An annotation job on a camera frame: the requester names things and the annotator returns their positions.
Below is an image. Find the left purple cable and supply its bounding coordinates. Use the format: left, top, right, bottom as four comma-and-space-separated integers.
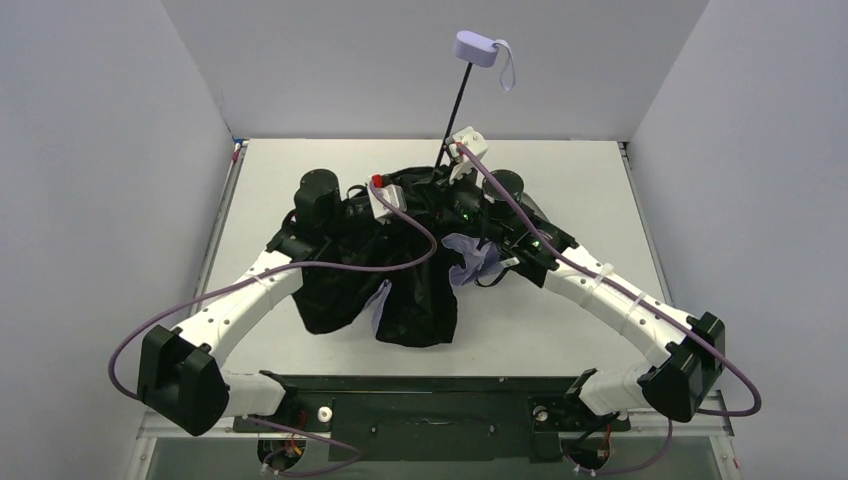
107, 182, 440, 478

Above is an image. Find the lilac folding umbrella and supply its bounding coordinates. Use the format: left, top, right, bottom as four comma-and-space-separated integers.
288, 29, 518, 350

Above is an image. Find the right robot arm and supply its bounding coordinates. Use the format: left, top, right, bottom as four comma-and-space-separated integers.
423, 167, 725, 422

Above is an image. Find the purple cable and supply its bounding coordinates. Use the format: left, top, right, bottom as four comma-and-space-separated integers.
107, 182, 440, 478
454, 141, 763, 477

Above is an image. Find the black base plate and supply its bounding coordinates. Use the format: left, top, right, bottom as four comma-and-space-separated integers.
233, 375, 631, 463

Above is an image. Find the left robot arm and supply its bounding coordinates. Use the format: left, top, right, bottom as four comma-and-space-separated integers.
137, 169, 346, 436

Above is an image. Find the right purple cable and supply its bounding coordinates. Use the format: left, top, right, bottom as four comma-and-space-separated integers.
454, 141, 763, 477

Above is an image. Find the aluminium rail frame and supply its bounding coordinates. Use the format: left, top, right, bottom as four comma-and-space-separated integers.
135, 390, 735, 440

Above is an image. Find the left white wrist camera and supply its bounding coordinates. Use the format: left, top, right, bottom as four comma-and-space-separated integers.
367, 174, 407, 224

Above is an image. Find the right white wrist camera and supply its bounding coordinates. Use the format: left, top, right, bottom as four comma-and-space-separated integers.
444, 126, 489, 185

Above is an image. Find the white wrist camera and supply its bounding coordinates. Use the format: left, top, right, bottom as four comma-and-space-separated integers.
367, 174, 407, 224
444, 126, 489, 185

